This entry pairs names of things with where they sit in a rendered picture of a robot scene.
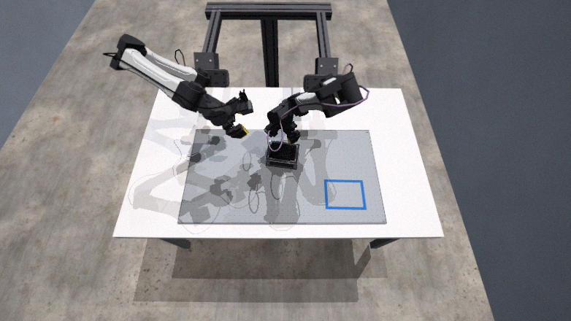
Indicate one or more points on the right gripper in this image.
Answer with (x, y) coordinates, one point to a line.
(238, 131)

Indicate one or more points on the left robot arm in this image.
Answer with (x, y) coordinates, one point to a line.
(328, 89)

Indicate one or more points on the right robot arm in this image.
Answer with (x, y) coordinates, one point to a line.
(185, 81)

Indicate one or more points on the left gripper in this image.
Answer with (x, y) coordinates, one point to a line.
(289, 129)

